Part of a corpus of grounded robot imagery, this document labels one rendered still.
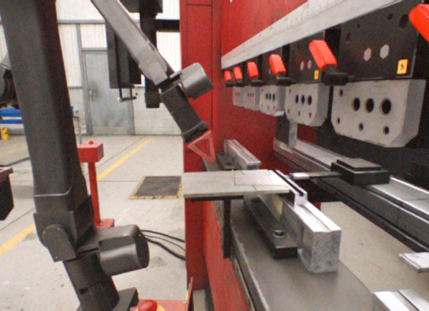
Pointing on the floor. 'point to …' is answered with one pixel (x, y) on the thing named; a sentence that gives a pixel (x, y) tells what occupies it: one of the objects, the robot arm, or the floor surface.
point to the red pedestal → (94, 152)
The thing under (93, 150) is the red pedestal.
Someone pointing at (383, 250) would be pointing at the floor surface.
